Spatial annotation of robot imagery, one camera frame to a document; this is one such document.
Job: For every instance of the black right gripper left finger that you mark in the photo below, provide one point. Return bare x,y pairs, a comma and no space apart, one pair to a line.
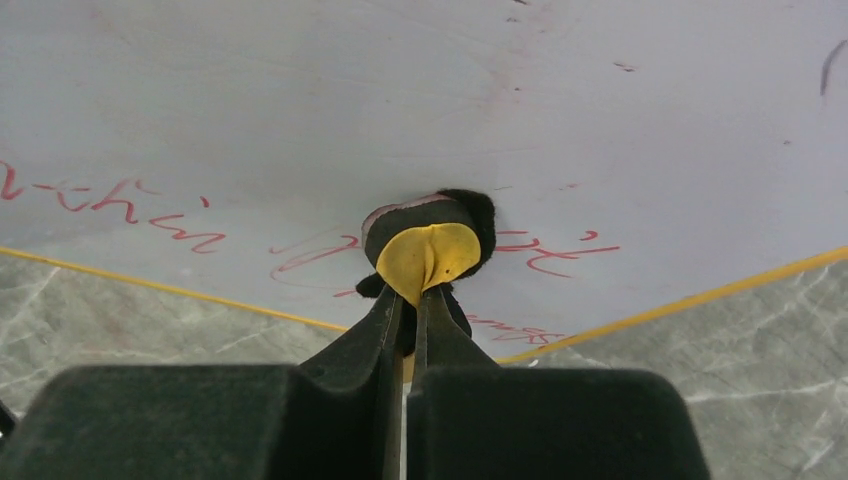
335,416

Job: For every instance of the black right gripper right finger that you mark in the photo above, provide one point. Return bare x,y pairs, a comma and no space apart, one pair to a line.
470,418

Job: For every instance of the yellow black whiteboard eraser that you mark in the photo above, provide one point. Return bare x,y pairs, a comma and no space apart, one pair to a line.
428,242

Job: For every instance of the yellow framed whiteboard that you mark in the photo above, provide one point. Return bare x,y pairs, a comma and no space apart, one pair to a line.
640,154

